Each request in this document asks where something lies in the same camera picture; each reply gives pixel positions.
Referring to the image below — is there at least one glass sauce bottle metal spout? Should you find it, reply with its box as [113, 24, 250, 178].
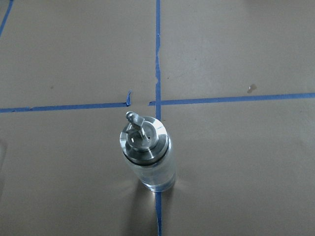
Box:
[120, 111, 176, 192]

